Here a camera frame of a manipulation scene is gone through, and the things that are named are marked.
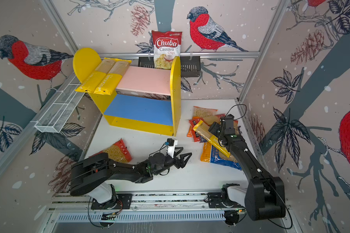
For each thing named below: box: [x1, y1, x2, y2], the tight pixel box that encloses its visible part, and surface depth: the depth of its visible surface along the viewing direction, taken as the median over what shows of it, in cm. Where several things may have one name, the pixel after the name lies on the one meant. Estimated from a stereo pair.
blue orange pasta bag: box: [200, 141, 243, 171], surface depth 86 cm
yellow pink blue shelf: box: [72, 47, 182, 137], surface depth 89 cm
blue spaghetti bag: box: [199, 134, 208, 144], surface depth 92 cm
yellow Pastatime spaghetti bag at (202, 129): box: [192, 119, 231, 159], surface depth 90 cm
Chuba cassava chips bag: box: [151, 30, 183, 70], surface depth 87 cm
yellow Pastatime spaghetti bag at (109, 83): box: [93, 58, 132, 96], surface depth 76 cm
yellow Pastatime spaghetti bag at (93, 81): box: [74, 57, 117, 94], surface depth 76 cm
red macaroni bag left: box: [88, 137, 133, 163], surface depth 92 cm
